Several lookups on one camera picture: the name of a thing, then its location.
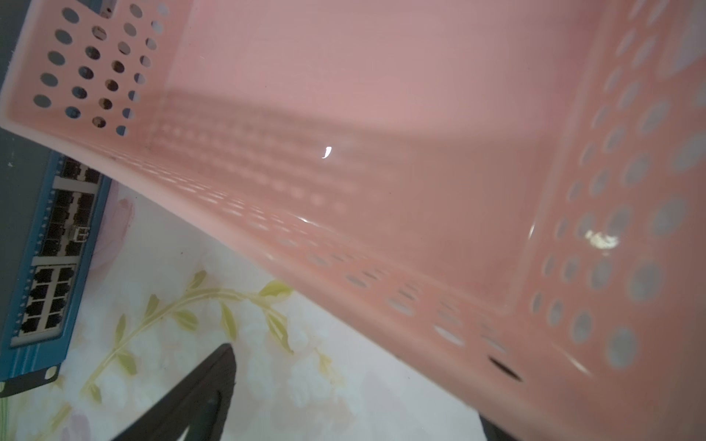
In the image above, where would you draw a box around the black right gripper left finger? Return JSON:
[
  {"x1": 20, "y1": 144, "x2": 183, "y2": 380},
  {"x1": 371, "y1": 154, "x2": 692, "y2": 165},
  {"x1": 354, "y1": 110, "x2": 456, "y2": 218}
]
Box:
[{"x1": 115, "y1": 344, "x2": 237, "y2": 441}]

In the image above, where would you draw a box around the pink perforated plastic basket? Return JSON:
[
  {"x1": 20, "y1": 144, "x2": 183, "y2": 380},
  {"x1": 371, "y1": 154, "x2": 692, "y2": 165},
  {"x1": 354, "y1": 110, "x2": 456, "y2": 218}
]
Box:
[{"x1": 1, "y1": 1, "x2": 705, "y2": 440}]

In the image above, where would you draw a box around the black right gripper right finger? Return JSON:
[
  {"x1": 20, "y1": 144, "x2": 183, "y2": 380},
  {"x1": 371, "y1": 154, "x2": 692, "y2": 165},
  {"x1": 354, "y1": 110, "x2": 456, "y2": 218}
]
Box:
[{"x1": 479, "y1": 415, "x2": 518, "y2": 441}]

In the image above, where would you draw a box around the blue network switch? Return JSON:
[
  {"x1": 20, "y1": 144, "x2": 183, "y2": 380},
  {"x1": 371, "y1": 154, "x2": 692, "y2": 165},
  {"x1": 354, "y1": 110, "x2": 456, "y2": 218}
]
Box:
[{"x1": 1, "y1": 153, "x2": 111, "y2": 398}]

